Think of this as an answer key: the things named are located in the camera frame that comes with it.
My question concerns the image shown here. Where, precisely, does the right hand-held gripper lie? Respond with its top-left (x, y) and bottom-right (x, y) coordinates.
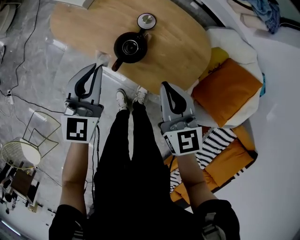
top-left (160, 81), bottom-right (203, 156)

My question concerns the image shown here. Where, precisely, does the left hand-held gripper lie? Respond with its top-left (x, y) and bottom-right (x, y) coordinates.
top-left (60, 62), bottom-right (105, 143)

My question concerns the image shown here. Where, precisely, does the white paper scrap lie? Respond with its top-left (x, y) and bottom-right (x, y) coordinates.
top-left (95, 51), bottom-right (111, 68)

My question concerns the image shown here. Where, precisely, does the black teapot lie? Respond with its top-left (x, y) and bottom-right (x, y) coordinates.
top-left (111, 28), bottom-right (149, 72)

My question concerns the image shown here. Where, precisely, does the person's right forearm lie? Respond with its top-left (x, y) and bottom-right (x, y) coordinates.
top-left (177, 152), bottom-right (220, 214)

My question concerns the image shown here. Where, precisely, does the person's left forearm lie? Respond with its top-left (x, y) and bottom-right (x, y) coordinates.
top-left (58, 140), bottom-right (91, 218)

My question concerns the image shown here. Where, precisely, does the oval wooden coffee table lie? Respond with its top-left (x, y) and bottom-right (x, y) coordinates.
top-left (49, 0), bottom-right (211, 94)

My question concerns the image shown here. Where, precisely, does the round silver teapot lid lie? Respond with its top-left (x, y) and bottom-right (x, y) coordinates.
top-left (136, 13), bottom-right (157, 30)

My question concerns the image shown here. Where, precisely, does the person's left white shoe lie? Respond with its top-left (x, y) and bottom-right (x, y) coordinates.
top-left (116, 88), bottom-right (128, 111)

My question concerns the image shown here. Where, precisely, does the person's white shoe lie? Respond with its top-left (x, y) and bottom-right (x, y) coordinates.
top-left (116, 88), bottom-right (128, 111)
top-left (132, 86), bottom-right (148, 105)

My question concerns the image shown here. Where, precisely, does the person's right white shoe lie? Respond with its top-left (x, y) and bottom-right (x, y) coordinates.
top-left (132, 86), bottom-right (148, 105)

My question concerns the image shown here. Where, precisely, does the orange cushion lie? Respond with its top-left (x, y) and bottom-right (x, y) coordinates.
top-left (191, 58), bottom-right (263, 128)

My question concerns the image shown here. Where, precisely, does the yellow cushion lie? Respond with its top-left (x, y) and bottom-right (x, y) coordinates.
top-left (199, 46), bottom-right (229, 79)

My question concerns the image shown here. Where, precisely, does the orange armchair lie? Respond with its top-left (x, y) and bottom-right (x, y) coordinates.
top-left (164, 124), bottom-right (258, 207)

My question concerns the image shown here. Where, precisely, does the person's black clothed body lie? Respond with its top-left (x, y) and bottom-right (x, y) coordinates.
top-left (48, 100), bottom-right (241, 240)

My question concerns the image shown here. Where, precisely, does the teal book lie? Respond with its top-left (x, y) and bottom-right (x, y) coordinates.
top-left (259, 72), bottom-right (267, 98)

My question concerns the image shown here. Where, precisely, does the white oval planter tub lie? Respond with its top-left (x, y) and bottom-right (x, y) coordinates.
top-left (0, 0), bottom-right (22, 33)

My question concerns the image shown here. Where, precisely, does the beige bag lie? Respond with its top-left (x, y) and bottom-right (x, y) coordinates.
top-left (228, 0), bottom-right (269, 31)

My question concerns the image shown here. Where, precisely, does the dark wooden side table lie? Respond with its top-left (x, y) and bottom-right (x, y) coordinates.
top-left (10, 167), bottom-right (40, 204)

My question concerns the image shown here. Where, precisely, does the dark blue patterned cloth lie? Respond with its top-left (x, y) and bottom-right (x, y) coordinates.
top-left (264, 7), bottom-right (281, 35)

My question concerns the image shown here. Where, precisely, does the light blue cloth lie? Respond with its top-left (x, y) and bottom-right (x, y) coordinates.
top-left (248, 0), bottom-right (275, 17)

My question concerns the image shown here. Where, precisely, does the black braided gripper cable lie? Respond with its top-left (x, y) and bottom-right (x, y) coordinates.
top-left (92, 124), bottom-right (101, 207)

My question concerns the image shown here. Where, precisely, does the long black floor cable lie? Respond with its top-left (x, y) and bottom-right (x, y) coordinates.
top-left (0, 0), bottom-right (66, 113)

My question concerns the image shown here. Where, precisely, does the gold wire chair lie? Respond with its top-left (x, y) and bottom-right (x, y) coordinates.
top-left (1, 110), bottom-right (62, 169)

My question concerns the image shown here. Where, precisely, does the grey shoulder strap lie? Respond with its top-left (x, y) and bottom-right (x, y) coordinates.
top-left (201, 212), bottom-right (225, 240)

